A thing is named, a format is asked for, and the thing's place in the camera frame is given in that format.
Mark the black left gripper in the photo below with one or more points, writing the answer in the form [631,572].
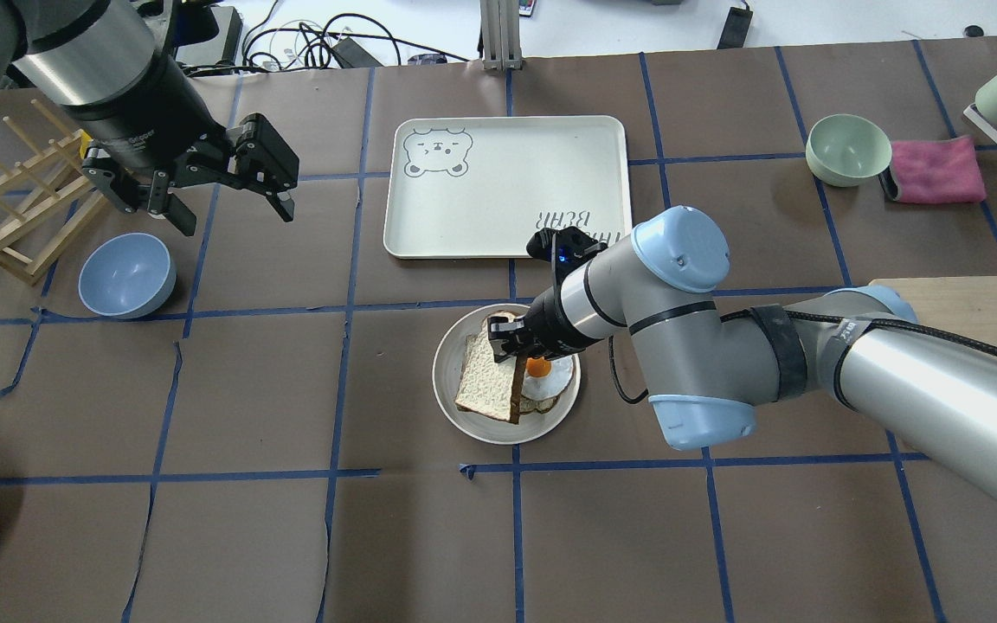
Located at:
[145,121]

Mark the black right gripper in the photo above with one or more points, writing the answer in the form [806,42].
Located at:
[549,326]

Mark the bread slice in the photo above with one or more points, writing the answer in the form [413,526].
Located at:
[524,406]
[489,388]

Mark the cream round plate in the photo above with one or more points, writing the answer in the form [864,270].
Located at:
[446,368]

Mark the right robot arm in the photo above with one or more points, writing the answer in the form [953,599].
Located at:
[705,373]

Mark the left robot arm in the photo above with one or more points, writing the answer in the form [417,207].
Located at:
[100,62]

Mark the bread slice on plate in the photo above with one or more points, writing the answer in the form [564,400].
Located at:
[524,406]

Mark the fried egg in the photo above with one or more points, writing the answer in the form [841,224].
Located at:
[546,379]

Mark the blue bowl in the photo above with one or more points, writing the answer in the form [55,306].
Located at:
[129,276]

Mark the cream bear tray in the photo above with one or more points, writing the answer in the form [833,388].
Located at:
[480,188]

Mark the wooden dish rack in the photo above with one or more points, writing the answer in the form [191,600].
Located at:
[46,200]

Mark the green bowl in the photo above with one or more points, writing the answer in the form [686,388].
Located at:
[847,151]

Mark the black power adapter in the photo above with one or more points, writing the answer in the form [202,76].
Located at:
[736,26]

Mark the pink cloth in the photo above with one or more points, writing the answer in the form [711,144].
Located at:
[933,172]

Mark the wooden cutting board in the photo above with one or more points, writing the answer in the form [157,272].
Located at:
[964,305]

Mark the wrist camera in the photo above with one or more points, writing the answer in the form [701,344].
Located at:
[565,250]

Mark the aluminium frame post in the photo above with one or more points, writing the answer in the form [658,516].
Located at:
[501,35]

